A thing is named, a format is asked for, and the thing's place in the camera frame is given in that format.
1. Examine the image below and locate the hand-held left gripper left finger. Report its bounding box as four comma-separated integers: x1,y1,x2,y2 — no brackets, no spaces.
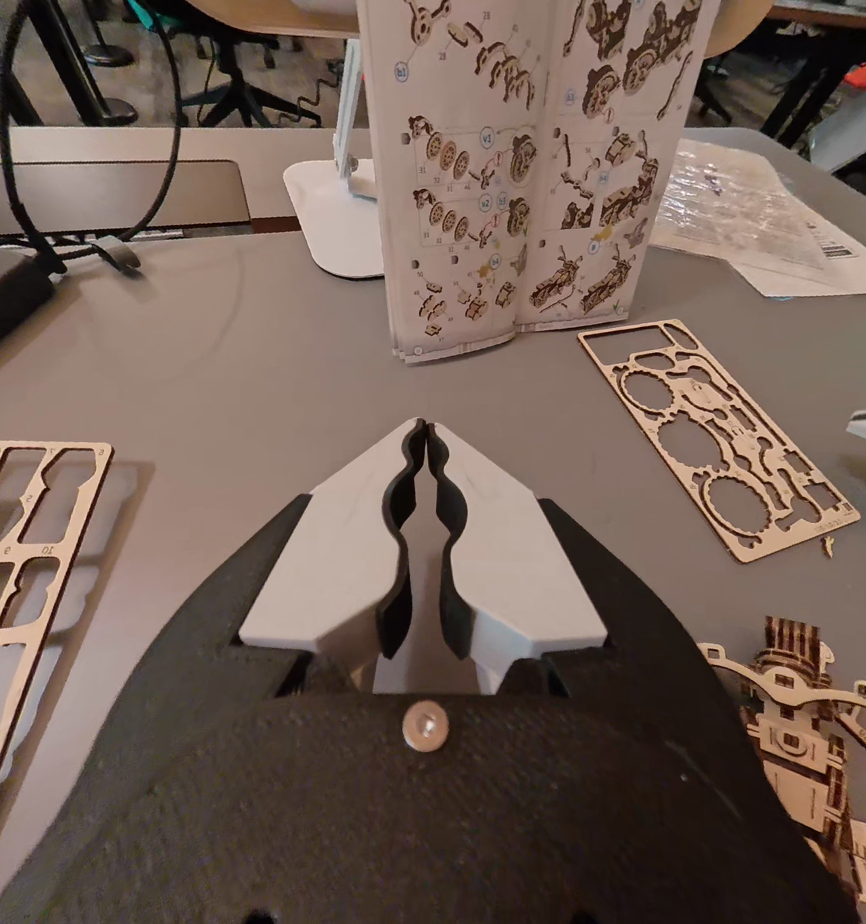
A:
240,417,428,695

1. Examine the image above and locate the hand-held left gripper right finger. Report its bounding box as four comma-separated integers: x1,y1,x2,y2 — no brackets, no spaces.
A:
427,419,609,695

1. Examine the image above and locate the wooden sheet with gear holes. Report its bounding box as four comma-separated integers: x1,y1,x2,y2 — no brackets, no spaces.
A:
577,319,861,564

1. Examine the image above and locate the grey desk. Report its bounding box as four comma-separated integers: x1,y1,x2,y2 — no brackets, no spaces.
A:
0,126,866,924

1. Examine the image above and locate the clear plastic wrapper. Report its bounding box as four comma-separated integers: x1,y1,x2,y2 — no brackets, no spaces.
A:
653,137,866,298

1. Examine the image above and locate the wooden motorcycle model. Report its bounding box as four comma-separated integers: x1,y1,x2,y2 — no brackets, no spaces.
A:
696,615,866,924

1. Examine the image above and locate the black background table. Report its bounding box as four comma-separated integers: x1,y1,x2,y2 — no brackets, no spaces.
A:
761,0,866,141

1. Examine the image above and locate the printed instruction booklet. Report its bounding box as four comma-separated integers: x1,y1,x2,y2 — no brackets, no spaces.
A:
357,0,723,365

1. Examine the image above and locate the white stand base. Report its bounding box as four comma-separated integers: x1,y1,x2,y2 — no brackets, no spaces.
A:
283,36,391,280

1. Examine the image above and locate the black box device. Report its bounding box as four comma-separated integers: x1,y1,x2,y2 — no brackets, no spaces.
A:
0,242,55,362

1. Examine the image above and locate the large wooden cutout frame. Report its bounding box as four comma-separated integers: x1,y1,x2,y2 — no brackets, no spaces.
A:
0,440,114,817

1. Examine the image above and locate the black braided cable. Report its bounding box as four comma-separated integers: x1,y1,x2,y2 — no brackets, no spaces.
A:
0,0,185,275

